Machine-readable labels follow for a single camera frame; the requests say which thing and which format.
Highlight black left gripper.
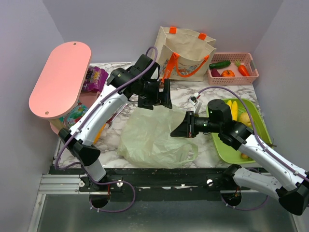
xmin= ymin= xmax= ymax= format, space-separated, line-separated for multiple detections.
xmin=138 ymin=78 xmax=172 ymax=111

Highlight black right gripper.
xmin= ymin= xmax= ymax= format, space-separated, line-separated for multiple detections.
xmin=170 ymin=111 xmax=221 ymax=138

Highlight pale green plastic grocery bag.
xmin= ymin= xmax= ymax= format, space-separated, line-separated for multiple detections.
xmin=117 ymin=106 xmax=198 ymax=169

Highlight yellow banana bunch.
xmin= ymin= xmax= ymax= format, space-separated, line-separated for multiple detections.
xmin=226 ymin=100 xmax=239 ymax=121

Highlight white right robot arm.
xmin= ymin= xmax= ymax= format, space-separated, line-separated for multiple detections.
xmin=170 ymin=99 xmax=309 ymax=216

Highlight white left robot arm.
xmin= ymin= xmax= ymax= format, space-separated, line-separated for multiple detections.
xmin=58 ymin=54 xmax=172 ymax=191

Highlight silver wrench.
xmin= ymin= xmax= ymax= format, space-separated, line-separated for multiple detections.
xmin=106 ymin=114 xmax=118 ymax=128

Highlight green plastic tray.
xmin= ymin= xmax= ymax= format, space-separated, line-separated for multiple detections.
xmin=207 ymin=98 xmax=273 ymax=164

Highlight yellow pear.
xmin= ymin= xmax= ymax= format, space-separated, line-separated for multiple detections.
xmin=239 ymin=113 xmax=252 ymax=127

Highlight orange snack packet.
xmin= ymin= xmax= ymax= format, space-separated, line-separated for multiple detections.
xmin=93 ymin=124 xmax=106 ymax=145

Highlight red strawberry cluster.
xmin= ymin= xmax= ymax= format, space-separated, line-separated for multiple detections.
xmin=241 ymin=153 xmax=249 ymax=159

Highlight purple snack packet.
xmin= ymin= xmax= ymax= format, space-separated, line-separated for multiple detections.
xmin=82 ymin=66 xmax=108 ymax=92

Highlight orange mini pumpkin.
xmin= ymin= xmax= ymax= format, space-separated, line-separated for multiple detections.
xmin=221 ymin=70 xmax=235 ymax=77

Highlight green cucumber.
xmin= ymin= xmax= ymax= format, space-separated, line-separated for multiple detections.
xmin=209 ymin=60 xmax=231 ymax=70

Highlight pink perforated basket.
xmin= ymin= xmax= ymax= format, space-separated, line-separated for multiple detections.
xmin=206 ymin=52 xmax=259 ymax=86

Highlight orange carrot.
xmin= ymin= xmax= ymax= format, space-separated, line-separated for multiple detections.
xmin=234 ymin=60 xmax=250 ymax=77

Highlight green white candy packet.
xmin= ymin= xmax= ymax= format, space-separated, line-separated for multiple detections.
xmin=59 ymin=101 xmax=88 ymax=129

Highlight pink two-tier shelf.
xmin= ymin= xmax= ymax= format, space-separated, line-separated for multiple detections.
xmin=28 ymin=41 xmax=101 ymax=134

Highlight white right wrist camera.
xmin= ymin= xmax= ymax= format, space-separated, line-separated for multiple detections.
xmin=188 ymin=92 xmax=202 ymax=114

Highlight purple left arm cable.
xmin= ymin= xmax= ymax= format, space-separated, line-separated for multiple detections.
xmin=54 ymin=46 xmax=159 ymax=214

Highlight beige tote bag orange handles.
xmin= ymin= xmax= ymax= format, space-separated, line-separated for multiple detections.
xmin=155 ymin=27 xmax=216 ymax=82

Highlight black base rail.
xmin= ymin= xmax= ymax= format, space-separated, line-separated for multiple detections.
xmin=49 ymin=167 xmax=237 ymax=202

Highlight aluminium frame extrusion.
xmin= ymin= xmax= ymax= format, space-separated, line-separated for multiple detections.
xmin=27 ymin=174 xmax=84 ymax=232

